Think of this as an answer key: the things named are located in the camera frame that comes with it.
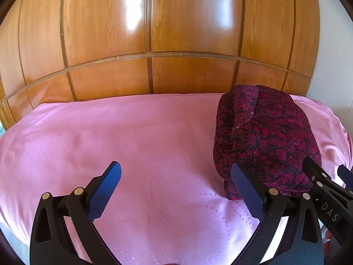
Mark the dark red floral sweater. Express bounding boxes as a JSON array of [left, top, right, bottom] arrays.
[[213, 84, 323, 201]]

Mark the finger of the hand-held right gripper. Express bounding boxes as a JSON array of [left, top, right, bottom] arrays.
[[302, 156, 341, 196], [338, 164, 353, 190]]

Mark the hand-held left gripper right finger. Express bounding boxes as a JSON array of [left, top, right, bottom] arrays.
[[231, 162, 324, 265]]

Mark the pink bedspread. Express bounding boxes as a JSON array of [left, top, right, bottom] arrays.
[[0, 93, 353, 265]]

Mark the wooden panelled headboard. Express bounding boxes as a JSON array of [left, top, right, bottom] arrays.
[[0, 0, 321, 131]]

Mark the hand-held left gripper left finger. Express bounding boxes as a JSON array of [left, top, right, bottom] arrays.
[[30, 161, 122, 265]]

